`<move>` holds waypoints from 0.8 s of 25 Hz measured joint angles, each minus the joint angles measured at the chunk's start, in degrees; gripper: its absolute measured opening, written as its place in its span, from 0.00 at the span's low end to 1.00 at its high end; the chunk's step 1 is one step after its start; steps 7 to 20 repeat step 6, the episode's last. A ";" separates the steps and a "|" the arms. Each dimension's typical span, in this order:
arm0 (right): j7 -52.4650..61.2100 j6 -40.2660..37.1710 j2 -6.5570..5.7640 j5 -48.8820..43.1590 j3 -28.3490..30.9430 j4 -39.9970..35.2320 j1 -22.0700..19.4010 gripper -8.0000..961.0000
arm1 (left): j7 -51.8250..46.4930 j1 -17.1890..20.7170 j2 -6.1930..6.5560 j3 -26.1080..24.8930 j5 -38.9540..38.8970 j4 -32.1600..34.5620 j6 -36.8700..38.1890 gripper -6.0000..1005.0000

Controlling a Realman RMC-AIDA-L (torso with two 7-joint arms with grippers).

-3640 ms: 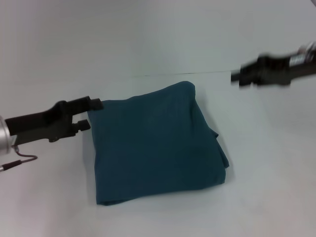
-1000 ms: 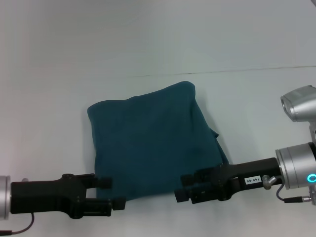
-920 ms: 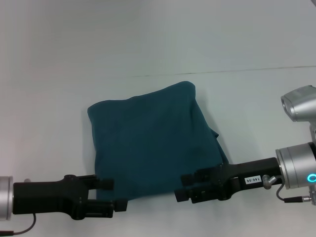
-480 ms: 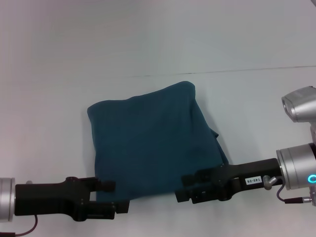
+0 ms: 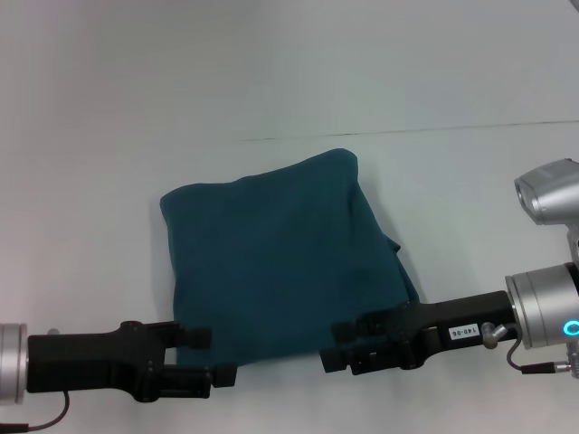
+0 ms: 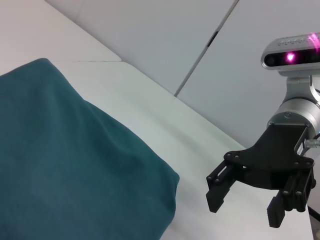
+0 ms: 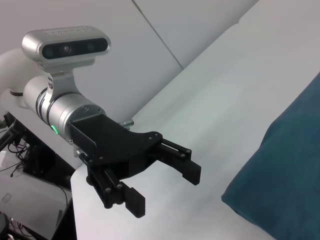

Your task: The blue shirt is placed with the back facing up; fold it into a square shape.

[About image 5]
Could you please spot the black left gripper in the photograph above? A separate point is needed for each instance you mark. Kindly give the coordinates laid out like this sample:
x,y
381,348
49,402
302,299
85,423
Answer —
x,y
99,361

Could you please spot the teal blue t-shirt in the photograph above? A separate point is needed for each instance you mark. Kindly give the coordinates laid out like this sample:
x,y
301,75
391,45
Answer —
x,y
280,253

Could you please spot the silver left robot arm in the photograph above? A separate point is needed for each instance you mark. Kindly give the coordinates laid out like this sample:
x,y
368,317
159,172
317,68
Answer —
x,y
12,361

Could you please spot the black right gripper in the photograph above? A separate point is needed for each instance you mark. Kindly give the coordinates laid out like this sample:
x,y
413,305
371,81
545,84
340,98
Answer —
x,y
461,325

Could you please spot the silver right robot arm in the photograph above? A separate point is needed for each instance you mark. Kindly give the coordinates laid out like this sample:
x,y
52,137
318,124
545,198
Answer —
x,y
549,271

